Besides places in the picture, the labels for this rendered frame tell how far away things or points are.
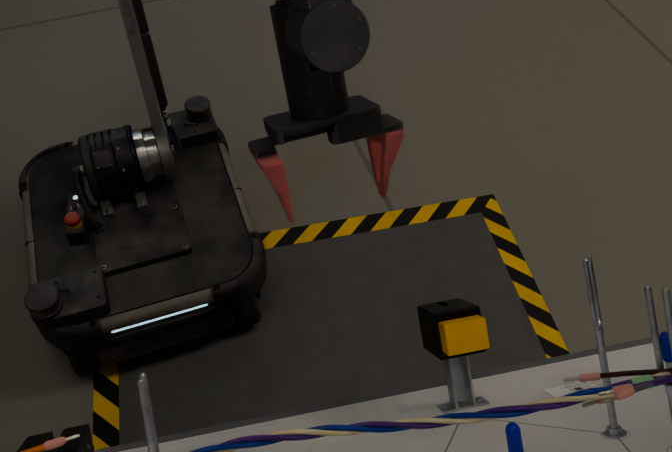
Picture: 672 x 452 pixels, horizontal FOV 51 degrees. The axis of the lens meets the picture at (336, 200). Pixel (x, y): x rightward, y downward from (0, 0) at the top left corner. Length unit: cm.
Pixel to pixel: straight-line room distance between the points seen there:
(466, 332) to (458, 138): 167
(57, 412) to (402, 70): 154
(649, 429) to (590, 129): 186
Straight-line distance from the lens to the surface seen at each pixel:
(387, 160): 68
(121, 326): 165
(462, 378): 72
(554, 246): 207
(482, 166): 222
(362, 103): 68
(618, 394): 42
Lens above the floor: 158
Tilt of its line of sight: 49 degrees down
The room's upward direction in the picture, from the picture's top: straight up
